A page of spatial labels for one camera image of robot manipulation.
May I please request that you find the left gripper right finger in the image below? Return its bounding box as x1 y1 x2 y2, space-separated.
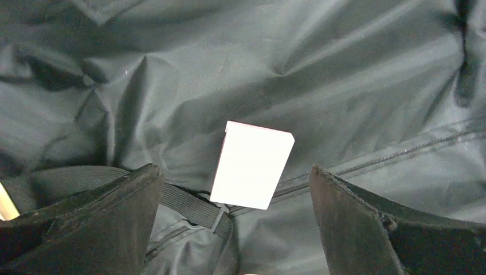
309 166 485 274

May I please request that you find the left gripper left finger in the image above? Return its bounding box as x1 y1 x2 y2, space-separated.
1 164 164 274

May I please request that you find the small pink item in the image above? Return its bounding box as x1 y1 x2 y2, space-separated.
210 121 295 210

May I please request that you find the yellow hard-shell suitcase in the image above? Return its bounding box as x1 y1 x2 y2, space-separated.
1 1 485 274

